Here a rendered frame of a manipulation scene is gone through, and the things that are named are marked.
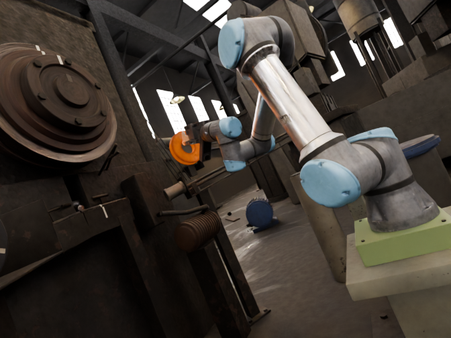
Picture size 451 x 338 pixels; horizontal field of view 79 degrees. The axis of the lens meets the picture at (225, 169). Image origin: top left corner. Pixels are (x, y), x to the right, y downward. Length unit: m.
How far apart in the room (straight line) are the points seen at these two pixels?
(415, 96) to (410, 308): 2.13
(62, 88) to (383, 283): 1.06
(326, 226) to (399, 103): 1.60
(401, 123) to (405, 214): 1.97
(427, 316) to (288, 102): 0.55
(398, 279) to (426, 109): 2.17
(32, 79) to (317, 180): 0.89
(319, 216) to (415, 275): 0.68
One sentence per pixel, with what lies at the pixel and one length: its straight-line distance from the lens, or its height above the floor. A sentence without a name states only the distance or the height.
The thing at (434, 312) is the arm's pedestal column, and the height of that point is 0.18.
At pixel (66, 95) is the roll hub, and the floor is 1.09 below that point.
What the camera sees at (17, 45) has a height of 1.33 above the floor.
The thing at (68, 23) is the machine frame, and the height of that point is 1.68.
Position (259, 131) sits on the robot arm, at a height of 0.73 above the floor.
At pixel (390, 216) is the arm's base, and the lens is 0.73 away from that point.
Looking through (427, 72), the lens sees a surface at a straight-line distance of 4.27.
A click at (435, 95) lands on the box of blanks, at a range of 2.78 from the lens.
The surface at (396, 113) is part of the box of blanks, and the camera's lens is 2.66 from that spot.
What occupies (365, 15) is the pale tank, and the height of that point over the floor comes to 3.42.
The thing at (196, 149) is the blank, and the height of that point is 0.80.
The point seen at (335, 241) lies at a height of 0.18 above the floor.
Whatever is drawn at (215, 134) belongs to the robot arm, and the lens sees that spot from 0.97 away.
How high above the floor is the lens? 0.60
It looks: 3 degrees up
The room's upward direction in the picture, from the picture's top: 24 degrees counter-clockwise
